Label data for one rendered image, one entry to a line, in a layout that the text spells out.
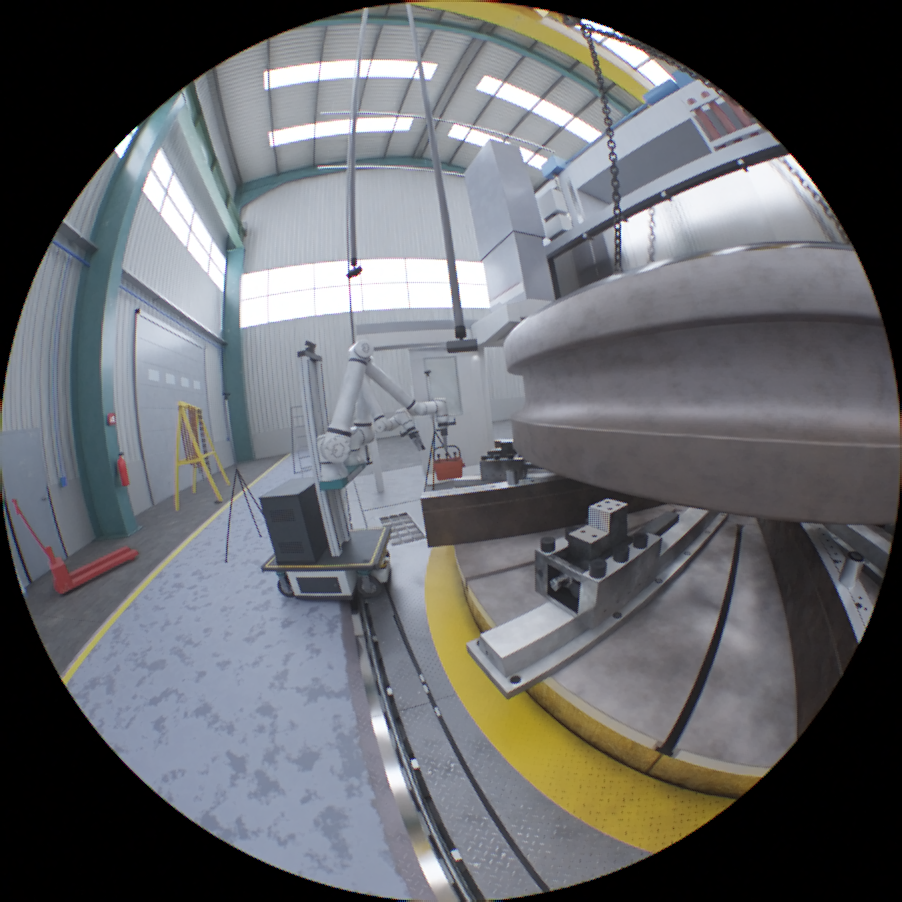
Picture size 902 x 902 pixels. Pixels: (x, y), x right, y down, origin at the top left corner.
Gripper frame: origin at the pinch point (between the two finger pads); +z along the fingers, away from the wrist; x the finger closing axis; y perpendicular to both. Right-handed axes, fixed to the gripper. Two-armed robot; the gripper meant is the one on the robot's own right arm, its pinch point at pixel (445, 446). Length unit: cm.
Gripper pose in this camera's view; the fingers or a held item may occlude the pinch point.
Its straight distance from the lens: 215.1
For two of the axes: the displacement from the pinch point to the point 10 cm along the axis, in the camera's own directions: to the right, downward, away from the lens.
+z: 1.2, 9.8, 1.5
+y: -9.9, 1.2, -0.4
